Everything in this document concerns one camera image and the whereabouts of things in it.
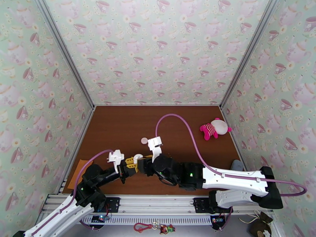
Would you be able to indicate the small circuit board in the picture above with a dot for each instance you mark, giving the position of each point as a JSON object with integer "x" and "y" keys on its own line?
{"x": 100, "y": 217}
{"x": 217, "y": 220}

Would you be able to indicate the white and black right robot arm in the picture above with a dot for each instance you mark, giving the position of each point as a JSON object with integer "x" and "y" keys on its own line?
{"x": 234, "y": 182}

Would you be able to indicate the pink and white plush toy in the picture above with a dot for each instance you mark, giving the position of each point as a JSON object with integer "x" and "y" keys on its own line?
{"x": 209, "y": 130}

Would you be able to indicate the white round lid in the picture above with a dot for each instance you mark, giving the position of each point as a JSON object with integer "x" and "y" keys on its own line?
{"x": 144, "y": 140}

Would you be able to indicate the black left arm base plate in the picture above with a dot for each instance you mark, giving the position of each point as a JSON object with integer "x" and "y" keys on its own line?
{"x": 113, "y": 204}

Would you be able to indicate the aluminium frame rail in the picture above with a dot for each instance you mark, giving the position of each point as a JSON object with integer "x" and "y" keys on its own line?
{"x": 153, "y": 204}

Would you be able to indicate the blue-grey glasses case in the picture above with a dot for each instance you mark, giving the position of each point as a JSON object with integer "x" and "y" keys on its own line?
{"x": 238, "y": 164}

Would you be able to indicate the aluminium corner post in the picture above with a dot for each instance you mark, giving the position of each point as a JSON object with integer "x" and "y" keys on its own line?
{"x": 252, "y": 46}
{"x": 61, "y": 46}

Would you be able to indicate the red carabiner clip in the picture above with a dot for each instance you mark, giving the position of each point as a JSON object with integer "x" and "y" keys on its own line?
{"x": 143, "y": 223}

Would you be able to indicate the orange flat pouch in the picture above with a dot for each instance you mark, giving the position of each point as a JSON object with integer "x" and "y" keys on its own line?
{"x": 79, "y": 172}

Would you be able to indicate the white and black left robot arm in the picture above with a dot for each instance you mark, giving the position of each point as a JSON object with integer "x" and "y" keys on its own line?
{"x": 54, "y": 219}

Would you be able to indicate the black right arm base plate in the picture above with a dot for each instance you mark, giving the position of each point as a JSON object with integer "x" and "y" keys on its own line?
{"x": 200, "y": 205}

